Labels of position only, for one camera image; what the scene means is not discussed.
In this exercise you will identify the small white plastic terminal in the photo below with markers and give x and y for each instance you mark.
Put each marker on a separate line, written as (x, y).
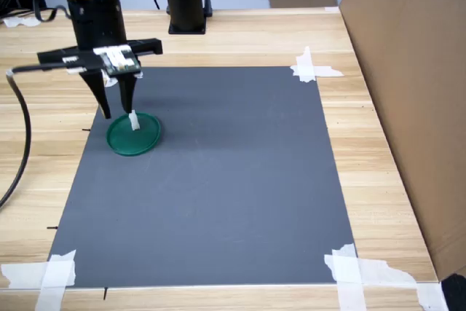
(134, 121)

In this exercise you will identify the round green lid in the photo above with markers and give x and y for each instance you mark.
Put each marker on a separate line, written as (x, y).
(131, 141)

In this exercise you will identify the crumpled white tape piece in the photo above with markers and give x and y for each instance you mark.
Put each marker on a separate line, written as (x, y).
(16, 21)

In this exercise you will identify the dark grey mat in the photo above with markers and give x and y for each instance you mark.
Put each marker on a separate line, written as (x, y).
(218, 198)

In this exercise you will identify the large brown cardboard partition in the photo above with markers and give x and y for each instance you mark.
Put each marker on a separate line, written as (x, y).
(411, 89)

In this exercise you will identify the black object at table corner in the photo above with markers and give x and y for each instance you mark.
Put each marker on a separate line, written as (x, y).
(455, 294)

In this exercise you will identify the white camera box with board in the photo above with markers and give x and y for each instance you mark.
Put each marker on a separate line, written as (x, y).
(118, 60)

